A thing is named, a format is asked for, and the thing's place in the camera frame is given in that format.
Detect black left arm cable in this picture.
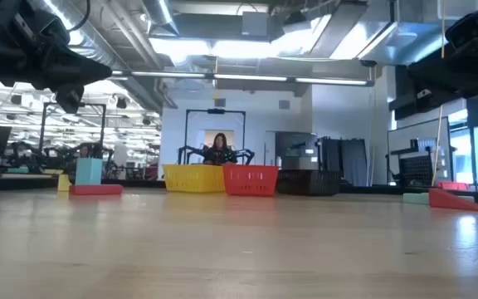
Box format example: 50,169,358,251
67,0,93,32

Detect yellow plastic basket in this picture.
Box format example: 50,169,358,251
163,164,226,194

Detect long ceiling light strip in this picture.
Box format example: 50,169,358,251
110,69,375,87

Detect low red bin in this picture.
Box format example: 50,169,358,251
437,180,471,192

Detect black gantry frame with camera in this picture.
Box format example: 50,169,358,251
183,108,247,166

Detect glass whiteboard panel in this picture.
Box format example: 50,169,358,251
387,117,452,186

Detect black robot arms on table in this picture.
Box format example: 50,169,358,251
6,140,78,174

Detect grey cabinet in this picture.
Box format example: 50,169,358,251
275,131,319,171

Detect black plastic basket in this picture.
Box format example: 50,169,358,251
276,169,343,197

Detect black curtain panels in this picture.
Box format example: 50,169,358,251
316,135,369,187

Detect red plastic basket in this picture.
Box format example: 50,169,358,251
222,164,280,198

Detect red rectangular block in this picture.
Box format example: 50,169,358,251
69,184,124,196

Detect black mesh chair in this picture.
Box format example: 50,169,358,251
397,154,436,188

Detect small yellow block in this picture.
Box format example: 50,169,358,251
56,174,73,193

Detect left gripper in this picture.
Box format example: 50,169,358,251
0,0,114,91

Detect thin yellow pole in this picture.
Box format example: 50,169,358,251
431,0,447,188

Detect round silver ceiling duct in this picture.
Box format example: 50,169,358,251
31,0,169,111

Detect teal block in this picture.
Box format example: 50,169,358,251
75,157,104,186
402,192,431,205

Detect wide silver ceiling duct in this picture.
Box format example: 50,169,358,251
309,0,478,67

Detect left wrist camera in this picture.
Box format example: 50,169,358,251
54,85,85,115

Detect person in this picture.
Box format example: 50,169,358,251
202,132,239,166

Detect red wedge block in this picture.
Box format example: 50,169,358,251
428,187,478,213

